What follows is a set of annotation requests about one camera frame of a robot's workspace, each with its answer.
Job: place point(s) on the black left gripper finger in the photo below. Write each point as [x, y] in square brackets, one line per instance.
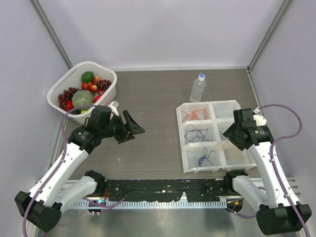
[132, 127]
[126, 138]

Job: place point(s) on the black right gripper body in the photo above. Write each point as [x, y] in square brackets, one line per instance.
[234, 138]

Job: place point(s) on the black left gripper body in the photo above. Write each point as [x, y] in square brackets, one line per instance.
[120, 131]

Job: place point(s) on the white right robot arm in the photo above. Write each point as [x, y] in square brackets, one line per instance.
[277, 208]

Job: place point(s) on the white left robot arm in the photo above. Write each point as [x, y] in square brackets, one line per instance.
[44, 204]

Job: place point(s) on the white compartment tray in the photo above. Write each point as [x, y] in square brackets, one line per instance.
[203, 146]

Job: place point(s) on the red apple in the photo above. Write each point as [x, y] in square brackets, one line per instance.
[97, 98]

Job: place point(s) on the green striped melon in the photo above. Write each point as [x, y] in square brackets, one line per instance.
[81, 98]

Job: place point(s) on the red yellow peaches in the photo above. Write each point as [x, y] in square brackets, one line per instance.
[91, 86]

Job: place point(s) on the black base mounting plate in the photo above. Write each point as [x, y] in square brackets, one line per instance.
[164, 190]

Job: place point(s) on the clear plastic water bottle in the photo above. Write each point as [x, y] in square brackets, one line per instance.
[198, 89]

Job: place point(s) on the green lime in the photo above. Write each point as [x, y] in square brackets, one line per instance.
[87, 77]

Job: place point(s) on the dark red grape bunch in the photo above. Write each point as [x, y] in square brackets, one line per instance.
[65, 99]

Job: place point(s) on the white plastic fruit basket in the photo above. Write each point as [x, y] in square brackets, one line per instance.
[106, 88]

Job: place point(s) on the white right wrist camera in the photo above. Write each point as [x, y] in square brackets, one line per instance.
[258, 117]

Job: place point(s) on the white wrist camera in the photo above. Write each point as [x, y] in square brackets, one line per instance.
[258, 117]
[114, 105]

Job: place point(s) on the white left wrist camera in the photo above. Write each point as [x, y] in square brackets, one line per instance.
[114, 105]

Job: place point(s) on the white slotted cable duct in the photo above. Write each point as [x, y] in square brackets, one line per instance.
[181, 204]

